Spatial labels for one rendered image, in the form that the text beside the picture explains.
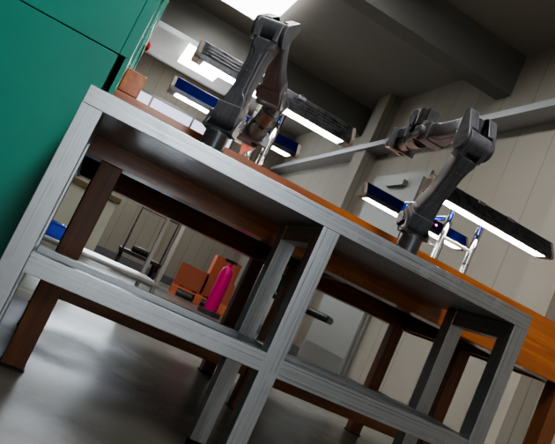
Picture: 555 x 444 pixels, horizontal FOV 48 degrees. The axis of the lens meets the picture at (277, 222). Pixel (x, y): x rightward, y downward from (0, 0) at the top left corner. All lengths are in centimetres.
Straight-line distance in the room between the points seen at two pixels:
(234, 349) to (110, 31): 87
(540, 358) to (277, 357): 115
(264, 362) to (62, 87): 85
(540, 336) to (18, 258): 167
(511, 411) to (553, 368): 152
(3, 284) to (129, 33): 75
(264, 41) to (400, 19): 364
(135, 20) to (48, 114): 33
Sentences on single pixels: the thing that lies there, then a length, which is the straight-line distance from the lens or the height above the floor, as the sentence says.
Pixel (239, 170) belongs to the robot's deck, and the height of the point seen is 65.
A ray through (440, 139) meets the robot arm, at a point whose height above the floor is 105.
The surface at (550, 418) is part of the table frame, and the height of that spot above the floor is 47.
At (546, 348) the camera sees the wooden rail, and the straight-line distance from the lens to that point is 231.
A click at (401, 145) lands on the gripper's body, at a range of 203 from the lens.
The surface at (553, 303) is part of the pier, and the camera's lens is 390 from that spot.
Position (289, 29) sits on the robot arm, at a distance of 164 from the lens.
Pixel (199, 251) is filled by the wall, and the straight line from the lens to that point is 1038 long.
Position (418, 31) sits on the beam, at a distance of 527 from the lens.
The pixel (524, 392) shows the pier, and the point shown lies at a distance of 387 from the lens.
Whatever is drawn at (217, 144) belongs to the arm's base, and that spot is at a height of 71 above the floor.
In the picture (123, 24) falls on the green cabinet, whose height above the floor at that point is 92.
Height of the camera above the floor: 42
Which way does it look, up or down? 7 degrees up
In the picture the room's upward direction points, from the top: 25 degrees clockwise
